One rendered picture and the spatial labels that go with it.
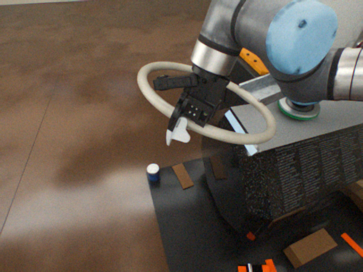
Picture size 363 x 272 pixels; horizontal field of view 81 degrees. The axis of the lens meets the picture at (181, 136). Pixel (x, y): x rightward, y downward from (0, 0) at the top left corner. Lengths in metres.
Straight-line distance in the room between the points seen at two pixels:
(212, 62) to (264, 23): 0.12
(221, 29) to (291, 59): 0.14
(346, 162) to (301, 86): 1.04
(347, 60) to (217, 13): 0.22
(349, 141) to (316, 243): 0.73
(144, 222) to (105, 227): 0.30
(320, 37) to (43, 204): 2.07
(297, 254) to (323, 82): 1.41
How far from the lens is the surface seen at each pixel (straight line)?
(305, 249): 1.76
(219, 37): 0.42
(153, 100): 0.56
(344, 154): 1.43
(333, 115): 1.47
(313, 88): 0.45
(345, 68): 0.43
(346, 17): 1.06
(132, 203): 1.86
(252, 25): 0.36
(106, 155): 2.20
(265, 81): 1.05
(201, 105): 0.46
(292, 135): 1.23
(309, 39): 0.34
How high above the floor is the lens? 1.64
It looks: 47 degrees down
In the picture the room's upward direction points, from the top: straight up
